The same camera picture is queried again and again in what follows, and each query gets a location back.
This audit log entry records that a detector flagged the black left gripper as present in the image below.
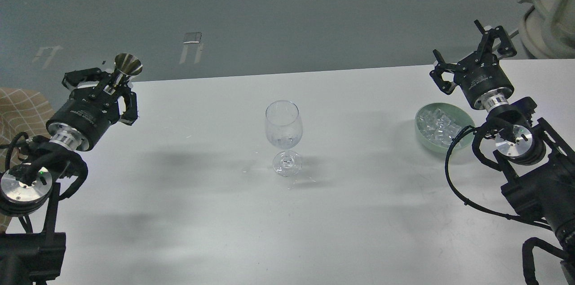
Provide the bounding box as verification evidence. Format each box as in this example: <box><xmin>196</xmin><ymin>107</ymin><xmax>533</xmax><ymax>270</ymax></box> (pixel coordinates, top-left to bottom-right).
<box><xmin>46</xmin><ymin>67</ymin><xmax>138</xmax><ymax>151</ymax></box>

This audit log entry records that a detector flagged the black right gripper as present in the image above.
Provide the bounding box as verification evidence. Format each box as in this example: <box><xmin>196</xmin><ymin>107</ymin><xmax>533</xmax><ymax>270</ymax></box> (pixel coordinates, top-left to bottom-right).
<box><xmin>429</xmin><ymin>20</ymin><xmax>518</xmax><ymax>111</ymax></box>

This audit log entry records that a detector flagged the steel cocktail jigger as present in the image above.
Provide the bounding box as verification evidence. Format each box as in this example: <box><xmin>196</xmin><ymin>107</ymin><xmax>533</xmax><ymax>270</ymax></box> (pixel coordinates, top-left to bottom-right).
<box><xmin>109</xmin><ymin>52</ymin><xmax>142</xmax><ymax>90</ymax></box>

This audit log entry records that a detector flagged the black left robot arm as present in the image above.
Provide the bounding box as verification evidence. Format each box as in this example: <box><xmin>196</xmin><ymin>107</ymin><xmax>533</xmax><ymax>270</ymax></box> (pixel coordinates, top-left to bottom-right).
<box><xmin>1</xmin><ymin>66</ymin><xmax>142</xmax><ymax>285</ymax></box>

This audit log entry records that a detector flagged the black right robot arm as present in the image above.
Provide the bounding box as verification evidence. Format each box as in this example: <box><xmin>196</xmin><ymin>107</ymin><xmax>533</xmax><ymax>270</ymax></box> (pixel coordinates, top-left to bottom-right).
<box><xmin>429</xmin><ymin>20</ymin><xmax>575</xmax><ymax>285</ymax></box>

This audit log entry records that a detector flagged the clear ice cubes pile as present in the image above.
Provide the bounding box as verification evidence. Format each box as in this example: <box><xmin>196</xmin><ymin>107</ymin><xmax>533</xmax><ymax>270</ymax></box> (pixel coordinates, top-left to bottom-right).
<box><xmin>416</xmin><ymin>107</ymin><xmax>463</xmax><ymax>148</ymax></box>

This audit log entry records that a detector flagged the clear wine glass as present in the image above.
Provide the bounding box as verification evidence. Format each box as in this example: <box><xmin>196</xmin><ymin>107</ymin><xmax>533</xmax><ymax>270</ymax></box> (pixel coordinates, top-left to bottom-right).
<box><xmin>265</xmin><ymin>99</ymin><xmax>303</xmax><ymax>177</ymax></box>

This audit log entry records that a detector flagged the green bowl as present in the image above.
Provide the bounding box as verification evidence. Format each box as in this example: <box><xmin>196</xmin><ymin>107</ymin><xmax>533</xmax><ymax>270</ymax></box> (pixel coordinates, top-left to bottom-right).
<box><xmin>415</xmin><ymin>102</ymin><xmax>475</xmax><ymax>154</ymax></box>

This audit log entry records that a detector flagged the beige office chair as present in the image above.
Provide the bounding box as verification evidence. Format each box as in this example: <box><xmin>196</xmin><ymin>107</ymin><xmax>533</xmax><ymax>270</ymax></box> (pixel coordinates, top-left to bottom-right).
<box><xmin>518</xmin><ymin>0</ymin><xmax>575</xmax><ymax>59</ymax></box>

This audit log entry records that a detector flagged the metal floor plate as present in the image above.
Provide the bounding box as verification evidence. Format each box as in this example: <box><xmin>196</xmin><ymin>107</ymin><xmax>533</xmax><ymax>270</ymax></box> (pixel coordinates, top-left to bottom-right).
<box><xmin>182</xmin><ymin>31</ymin><xmax>203</xmax><ymax>44</ymax></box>

